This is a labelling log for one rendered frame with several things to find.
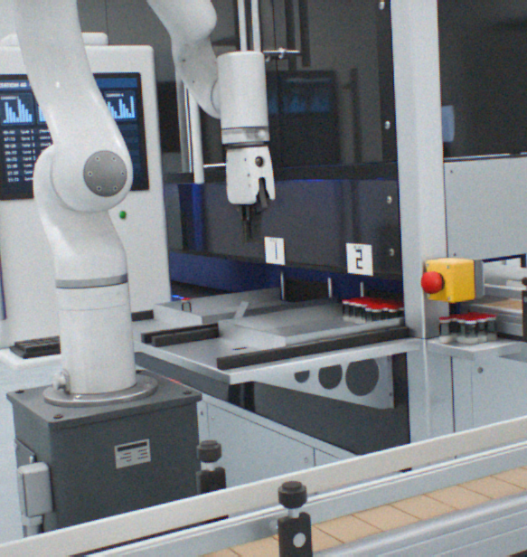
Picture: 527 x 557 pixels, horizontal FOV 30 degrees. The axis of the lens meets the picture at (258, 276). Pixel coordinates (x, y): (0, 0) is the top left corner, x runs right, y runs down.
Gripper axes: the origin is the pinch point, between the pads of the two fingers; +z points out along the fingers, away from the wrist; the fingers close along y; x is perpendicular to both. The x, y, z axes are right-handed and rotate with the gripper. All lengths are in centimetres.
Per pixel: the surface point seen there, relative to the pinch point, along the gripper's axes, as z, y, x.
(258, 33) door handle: -40, 33, -23
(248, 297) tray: 20, 54, -27
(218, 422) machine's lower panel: 57, 77, -28
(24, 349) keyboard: 28, 71, 24
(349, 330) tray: 19.5, -5.9, -16.0
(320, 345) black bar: 20.9, -8.1, -8.1
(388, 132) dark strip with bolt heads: -16.4, -3.9, -28.5
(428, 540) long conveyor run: 18, -95, 38
